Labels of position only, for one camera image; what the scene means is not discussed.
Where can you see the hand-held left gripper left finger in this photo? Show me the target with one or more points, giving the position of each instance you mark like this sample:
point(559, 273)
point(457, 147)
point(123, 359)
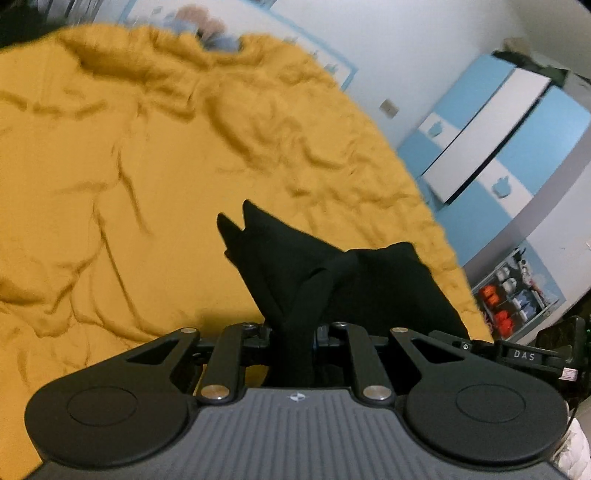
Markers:
point(253, 334)

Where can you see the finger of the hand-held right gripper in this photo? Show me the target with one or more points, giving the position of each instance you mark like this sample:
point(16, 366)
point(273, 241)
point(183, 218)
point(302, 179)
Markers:
point(461, 344)

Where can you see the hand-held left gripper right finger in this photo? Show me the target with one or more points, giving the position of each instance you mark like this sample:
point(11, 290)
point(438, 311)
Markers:
point(333, 338)

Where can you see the black garment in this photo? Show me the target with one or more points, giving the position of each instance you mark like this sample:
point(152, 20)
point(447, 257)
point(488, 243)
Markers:
point(295, 281)

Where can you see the white quilted cloth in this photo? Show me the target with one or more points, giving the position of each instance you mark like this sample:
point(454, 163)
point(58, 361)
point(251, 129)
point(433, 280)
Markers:
point(577, 452)

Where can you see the yellow blanket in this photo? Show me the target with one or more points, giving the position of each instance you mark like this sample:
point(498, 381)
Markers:
point(161, 175)

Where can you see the blue and white wardrobe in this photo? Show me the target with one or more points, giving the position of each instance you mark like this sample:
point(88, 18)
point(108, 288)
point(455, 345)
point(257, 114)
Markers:
point(494, 134)

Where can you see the dark green bag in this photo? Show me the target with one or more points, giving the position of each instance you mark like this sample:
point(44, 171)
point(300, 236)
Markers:
point(531, 57)

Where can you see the white blue-edged headboard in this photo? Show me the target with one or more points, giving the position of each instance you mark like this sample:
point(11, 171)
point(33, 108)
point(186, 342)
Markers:
point(295, 32)

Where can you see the plush pillow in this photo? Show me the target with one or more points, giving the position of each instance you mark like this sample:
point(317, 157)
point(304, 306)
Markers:
point(210, 27)

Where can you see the wall light switch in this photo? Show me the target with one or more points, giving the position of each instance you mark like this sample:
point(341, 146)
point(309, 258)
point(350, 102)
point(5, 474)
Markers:
point(389, 108)

